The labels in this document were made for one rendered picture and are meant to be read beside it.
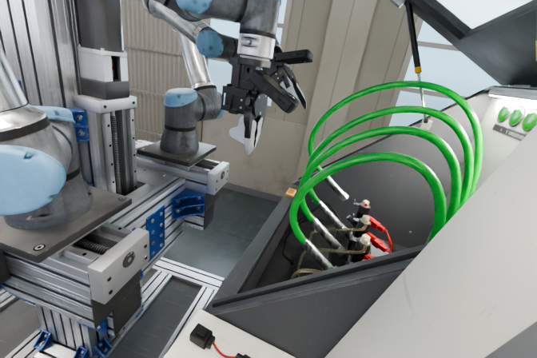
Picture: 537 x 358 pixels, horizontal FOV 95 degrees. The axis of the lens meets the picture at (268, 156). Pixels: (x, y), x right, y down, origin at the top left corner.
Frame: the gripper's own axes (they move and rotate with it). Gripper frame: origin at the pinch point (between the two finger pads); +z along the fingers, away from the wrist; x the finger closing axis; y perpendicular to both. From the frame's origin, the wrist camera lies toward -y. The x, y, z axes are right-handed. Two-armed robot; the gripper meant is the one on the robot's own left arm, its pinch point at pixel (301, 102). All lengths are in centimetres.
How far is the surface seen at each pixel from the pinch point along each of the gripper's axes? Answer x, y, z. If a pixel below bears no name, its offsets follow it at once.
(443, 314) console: 48, -16, 40
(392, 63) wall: -160, -42, -45
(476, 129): 6.1, -32.3, 27.8
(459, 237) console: 43, -19, 36
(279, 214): -1.0, 23.3, 28.8
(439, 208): 28.8, -19.2, 35.7
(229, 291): 31, 23, 39
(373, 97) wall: -165, -16, -29
